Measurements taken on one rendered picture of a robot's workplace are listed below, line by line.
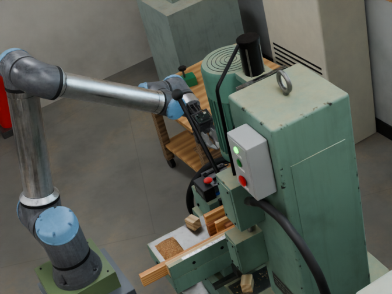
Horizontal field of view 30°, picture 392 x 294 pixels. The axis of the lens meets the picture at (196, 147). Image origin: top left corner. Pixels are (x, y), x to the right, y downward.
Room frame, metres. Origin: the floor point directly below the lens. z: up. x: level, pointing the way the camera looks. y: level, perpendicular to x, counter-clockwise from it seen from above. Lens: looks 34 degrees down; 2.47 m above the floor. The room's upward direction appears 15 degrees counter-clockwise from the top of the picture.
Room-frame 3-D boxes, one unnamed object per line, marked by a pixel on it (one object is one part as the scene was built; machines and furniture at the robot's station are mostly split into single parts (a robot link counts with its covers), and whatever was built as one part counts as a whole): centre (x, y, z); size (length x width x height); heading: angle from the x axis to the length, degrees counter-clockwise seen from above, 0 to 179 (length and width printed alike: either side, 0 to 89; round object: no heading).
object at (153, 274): (1.76, -0.05, 0.92); 0.66 x 0.02 x 0.04; 108
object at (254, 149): (1.45, -0.12, 1.40); 0.10 x 0.06 x 0.16; 18
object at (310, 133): (1.52, -0.25, 1.16); 0.22 x 0.22 x 0.72; 18
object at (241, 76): (1.66, -0.20, 1.54); 0.08 x 0.08 x 0.17; 18
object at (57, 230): (2.11, 0.56, 0.82); 0.17 x 0.15 x 0.18; 26
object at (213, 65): (1.80, -0.16, 1.35); 0.18 x 0.18 x 0.31
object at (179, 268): (1.74, -0.11, 0.93); 0.60 x 0.02 x 0.06; 108
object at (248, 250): (1.57, -0.07, 1.02); 0.09 x 0.07 x 0.12; 108
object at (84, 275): (2.10, 0.56, 0.68); 0.19 x 0.19 x 0.10
